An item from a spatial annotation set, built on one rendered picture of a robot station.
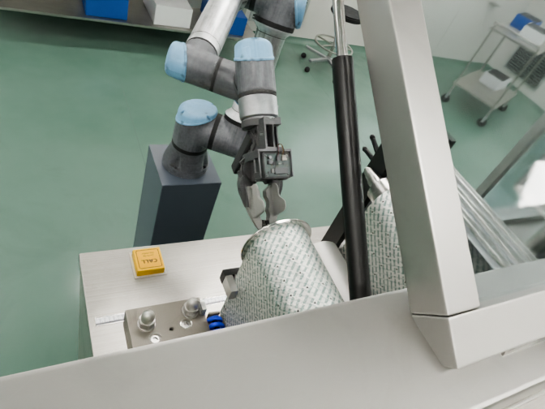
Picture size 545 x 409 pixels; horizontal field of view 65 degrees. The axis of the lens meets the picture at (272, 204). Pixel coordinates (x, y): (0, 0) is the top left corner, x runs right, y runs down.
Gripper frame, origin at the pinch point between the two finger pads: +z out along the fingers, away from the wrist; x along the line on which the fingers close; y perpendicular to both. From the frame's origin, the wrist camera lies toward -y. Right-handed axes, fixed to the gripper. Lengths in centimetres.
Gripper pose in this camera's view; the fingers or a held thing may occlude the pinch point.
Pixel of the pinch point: (263, 225)
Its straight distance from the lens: 84.7
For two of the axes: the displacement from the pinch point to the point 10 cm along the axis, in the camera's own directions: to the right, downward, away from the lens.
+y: 4.8, -0.6, -8.8
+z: 0.9, 10.0, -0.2
